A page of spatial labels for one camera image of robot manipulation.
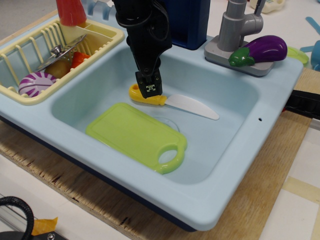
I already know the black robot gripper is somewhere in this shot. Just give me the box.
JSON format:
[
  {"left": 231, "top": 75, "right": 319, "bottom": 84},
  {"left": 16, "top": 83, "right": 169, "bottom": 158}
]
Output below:
[{"left": 127, "top": 9, "right": 172, "bottom": 98}]

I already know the yellow handled white toy knife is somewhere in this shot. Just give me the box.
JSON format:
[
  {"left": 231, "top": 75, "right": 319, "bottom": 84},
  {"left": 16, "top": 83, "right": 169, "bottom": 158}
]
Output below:
[{"left": 128, "top": 84, "right": 220, "bottom": 121}]

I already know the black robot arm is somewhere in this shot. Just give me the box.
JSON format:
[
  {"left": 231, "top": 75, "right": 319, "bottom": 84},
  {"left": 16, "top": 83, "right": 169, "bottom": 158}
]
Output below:
[{"left": 113, "top": 0, "right": 172, "bottom": 99}]

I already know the green plastic cutting board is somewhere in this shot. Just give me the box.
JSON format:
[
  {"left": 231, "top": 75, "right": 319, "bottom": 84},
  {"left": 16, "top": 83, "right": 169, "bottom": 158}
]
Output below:
[{"left": 85, "top": 102, "right": 188, "bottom": 175}]

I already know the wooden base board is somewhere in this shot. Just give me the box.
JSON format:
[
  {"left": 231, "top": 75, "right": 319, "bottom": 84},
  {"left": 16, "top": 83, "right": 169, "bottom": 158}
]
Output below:
[{"left": 0, "top": 67, "right": 320, "bottom": 240}]

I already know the dark blue plastic box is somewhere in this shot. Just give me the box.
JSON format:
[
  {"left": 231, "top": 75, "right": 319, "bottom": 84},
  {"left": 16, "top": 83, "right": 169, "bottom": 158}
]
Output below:
[{"left": 164, "top": 0, "right": 211, "bottom": 50}]

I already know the orange toy carrot piece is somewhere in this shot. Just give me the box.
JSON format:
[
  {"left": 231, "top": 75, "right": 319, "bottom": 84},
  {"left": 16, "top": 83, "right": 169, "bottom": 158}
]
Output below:
[{"left": 71, "top": 51, "right": 90, "bottom": 69}]

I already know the blue plate holder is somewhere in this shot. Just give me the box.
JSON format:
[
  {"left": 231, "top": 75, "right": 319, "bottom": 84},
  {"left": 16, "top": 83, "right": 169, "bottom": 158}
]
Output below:
[{"left": 81, "top": 0, "right": 116, "bottom": 21}]

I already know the light blue toy sink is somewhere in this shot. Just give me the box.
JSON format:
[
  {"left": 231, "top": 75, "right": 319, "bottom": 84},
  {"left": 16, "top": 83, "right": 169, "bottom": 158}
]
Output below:
[{"left": 0, "top": 18, "right": 303, "bottom": 231}]

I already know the yellow toy potato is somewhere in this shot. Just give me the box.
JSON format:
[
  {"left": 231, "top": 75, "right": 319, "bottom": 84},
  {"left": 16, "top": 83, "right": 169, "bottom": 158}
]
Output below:
[{"left": 44, "top": 60, "right": 71, "bottom": 79}]

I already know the metal pot lid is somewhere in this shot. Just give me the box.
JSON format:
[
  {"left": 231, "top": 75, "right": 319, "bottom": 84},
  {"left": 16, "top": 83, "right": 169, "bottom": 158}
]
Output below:
[{"left": 36, "top": 34, "right": 87, "bottom": 72}]

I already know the grey toy faucet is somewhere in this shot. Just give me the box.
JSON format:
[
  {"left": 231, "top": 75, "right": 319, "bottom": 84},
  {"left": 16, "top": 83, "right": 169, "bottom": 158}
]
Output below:
[{"left": 204, "top": 0, "right": 274, "bottom": 77}]

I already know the red plastic cup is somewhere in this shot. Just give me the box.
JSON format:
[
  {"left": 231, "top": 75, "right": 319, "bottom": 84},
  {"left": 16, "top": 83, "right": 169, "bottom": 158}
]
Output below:
[{"left": 56, "top": 0, "right": 87, "bottom": 27}]

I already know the cream yellow dish rack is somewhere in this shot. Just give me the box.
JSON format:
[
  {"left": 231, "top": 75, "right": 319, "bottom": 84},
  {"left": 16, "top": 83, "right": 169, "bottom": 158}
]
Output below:
[{"left": 0, "top": 19, "right": 125, "bottom": 106}]

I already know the purple white toy onion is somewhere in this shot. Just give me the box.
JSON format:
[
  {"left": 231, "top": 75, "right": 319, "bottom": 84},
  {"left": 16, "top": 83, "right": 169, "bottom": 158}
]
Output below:
[{"left": 18, "top": 71, "right": 57, "bottom": 98}]

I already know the purple toy eggplant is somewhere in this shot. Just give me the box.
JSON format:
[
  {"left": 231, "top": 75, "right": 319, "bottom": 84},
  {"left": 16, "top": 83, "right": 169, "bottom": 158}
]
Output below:
[{"left": 228, "top": 35, "right": 288, "bottom": 67}]

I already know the cream white toy object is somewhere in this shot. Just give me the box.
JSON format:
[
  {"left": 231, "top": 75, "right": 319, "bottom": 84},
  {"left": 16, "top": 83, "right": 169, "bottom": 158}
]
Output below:
[{"left": 249, "top": 0, "right": 286, "bottom": 16}]

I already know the lime green plastic plate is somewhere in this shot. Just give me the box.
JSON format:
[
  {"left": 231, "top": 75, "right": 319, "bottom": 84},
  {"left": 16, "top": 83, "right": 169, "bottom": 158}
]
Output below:
[{"left": 287, "top": 46, "right": 309, "bottom": 66}]

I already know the black clamp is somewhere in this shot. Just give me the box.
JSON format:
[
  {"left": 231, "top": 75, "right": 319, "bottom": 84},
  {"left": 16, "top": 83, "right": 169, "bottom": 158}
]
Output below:
[{"left": 283, "top": 90, "right": 320, "bottom": 120}]

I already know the blue plastic utensil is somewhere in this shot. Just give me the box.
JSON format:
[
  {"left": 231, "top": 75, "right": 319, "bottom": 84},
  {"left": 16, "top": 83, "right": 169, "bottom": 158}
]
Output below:
[{"left": 300, "top": 16, "right": 320, "bottom": 72}]

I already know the yellow tape piece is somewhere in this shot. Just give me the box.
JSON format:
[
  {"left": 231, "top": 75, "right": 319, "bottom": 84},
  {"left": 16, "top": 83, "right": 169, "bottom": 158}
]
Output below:
[{"left": 31, "top": 217, "right": 59, "bottom": 236}]

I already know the black cable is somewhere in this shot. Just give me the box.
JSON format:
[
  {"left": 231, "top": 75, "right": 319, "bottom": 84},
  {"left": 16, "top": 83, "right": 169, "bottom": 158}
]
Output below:
[{"left": 0, "top": 196, "right": 35, "bottom": 240}]

